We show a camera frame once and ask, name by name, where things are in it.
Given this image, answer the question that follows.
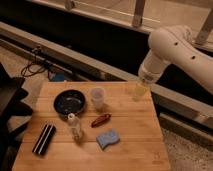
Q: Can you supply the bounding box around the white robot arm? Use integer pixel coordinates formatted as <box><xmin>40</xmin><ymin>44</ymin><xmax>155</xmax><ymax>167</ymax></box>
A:
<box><xmin>138</xmin><ymin>25</ymin><xmax>213</xmax><ymax>95</ymax></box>

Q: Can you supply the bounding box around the clear plastic bottle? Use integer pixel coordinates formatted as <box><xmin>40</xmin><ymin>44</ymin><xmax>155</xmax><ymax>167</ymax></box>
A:
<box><xmin>68</xmin><ymin>113</ymin><xmax>83</xmax><ymax>141</ymax></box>

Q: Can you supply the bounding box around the translucent plastic cup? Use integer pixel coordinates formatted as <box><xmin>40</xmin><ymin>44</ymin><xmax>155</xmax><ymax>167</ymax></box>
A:
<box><xmin>90</xmin><ymin>87</ymin><xmax>105</xmax><ymax>110</ymax></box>

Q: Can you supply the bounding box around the reddish brown sausage toy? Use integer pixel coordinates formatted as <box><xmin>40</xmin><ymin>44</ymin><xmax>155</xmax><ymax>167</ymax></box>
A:
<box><xmin>91</xmin><ymin>114</ymin><xmax>111</xmax><ymax>128</ymax></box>

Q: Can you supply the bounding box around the blue sponge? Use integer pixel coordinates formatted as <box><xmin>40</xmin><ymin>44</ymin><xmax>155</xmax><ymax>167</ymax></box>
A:
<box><xmin>96</xmin><ymin>129</ymin><xmax>120</xmax><ymax>150</ymax></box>

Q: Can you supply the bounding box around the black round pan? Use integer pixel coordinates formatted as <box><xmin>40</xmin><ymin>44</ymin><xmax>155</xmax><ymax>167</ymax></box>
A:
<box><xmin>53</xmin><ymin>89</ymin><xmax>86</xmax><ymax>116</ymax></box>

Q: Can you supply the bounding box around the blue floor object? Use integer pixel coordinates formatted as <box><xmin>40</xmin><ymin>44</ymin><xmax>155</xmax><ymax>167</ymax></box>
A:
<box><xmin>50</xmin><ymin>73</ymin><xmax>65</xmax><ymax>82</ymax></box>

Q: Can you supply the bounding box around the black white striped block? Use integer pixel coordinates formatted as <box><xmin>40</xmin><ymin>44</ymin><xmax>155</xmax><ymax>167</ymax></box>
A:
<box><xmin>32</xmin><ymin>124</ymin><xmax>56</xmax><ymax>156</ymax></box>

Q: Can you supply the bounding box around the black chair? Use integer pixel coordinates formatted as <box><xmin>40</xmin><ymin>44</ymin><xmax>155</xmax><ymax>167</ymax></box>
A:
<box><xmin>0</xmin><ymin>62</ymin><xmax>33</xmax><ymax>171</ymax></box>

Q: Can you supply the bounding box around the black cable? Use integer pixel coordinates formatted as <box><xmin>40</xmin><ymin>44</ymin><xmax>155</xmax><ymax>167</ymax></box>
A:
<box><xmin>20</xmin><ymin>46</ymin><xmax>64</xmax><ymax>78</ymax></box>

